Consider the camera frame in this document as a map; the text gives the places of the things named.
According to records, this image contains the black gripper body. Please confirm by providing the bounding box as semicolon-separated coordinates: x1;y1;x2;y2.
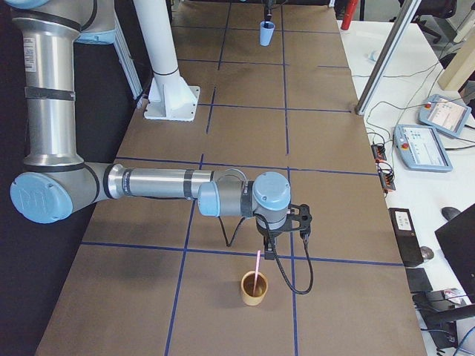
263;0;275;22
261;228;282;260

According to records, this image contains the blue ribbed plastic cup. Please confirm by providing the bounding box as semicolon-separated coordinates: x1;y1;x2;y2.
259;21;275;47

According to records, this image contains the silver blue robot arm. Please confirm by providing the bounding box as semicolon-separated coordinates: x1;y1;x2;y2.
10;1;295;254

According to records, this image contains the tan brown cup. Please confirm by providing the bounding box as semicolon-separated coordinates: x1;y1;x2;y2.
240;271;269;306

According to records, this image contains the red cylinder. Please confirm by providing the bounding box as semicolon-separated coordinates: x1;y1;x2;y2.
341;0;359;30

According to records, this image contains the white pillar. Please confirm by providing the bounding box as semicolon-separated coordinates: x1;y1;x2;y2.
134;0;200;122

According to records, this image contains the black power box with label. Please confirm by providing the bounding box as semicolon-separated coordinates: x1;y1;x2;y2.
388;208;424;267

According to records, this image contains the near teach pendant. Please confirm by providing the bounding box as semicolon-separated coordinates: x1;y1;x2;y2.
393;125;453;173

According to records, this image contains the teach pendant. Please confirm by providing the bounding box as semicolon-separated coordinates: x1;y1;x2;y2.
418;94;471;138
393;125;453;173

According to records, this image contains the black computer mouse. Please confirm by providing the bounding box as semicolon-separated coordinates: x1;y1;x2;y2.
441;206;461;221

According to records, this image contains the black monitor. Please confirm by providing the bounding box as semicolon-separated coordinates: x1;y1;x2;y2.
435;205;474;303

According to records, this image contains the far teach pendant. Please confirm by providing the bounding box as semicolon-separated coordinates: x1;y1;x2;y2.
418;94;471;138

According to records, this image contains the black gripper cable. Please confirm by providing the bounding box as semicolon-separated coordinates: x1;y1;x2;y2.
218;213;315;295

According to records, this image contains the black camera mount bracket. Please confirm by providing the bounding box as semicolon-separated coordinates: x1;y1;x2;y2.
280;204;312;240

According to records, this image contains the black cable connector block right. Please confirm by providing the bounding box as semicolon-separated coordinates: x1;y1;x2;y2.
378;168;396;193

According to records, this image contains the black cable connector block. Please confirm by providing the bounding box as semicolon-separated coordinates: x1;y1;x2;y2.
378;168;396;193
371;144;387;162

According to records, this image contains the aluminium frame post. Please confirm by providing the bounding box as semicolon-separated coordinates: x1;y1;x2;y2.
355;0;422;116

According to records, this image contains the black cable connector block left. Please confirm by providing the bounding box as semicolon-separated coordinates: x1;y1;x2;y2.
371;144;387;162

